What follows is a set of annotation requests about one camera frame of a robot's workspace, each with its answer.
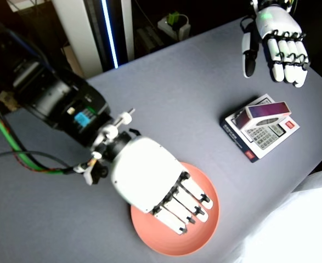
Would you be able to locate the small purple box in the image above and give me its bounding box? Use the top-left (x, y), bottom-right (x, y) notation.
top-left (236, 101), bottom-right (292, 131)

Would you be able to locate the pink round plate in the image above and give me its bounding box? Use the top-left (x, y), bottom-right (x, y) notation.
top-left (129, 161), bottom-right (221, 257)

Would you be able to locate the white calculator box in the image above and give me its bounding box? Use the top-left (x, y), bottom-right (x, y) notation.
top-left (219, 93), bottom-right (301, 164)

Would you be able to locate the white power strip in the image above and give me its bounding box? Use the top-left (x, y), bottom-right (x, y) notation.
top-left (157, 11), bottom-right (191, 41)

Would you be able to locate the white column with blue light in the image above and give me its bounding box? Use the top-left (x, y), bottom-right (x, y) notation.
top-left (52, 0), bottom-right (135, 79)

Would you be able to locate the white backdrop sheet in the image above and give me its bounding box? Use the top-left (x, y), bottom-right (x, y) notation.
top-left (239, 167), bottom-right (322, 263)

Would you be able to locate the thin black cable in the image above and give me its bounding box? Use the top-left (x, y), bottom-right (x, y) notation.
top-left (0, 150), bottom-right (78, 172)

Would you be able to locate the green red braided cable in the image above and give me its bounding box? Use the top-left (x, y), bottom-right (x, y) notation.
top-left (0, 97), bottom-right (78, 175)

